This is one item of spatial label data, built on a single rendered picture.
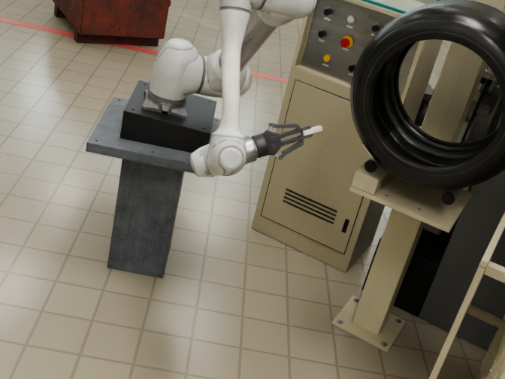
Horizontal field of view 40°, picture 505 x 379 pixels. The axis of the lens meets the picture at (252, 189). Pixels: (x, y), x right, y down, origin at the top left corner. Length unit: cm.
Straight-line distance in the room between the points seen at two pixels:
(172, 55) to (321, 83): 80
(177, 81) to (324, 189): 99
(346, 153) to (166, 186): 87
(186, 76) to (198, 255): 96
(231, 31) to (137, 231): 112
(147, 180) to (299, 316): 89
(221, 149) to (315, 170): 136
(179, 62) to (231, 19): 52
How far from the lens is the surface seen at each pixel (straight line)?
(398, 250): 294
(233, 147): 203
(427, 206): 252
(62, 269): 313
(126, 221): 301
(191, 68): 276
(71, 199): 362
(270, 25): 244
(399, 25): 227
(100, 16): 571
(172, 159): 270
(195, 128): 275
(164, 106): 278
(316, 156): 332
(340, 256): 347
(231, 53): 225
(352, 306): 327
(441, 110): 270
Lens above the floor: 186
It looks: 28 degrees down
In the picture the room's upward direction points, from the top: 14 degrees clockwise
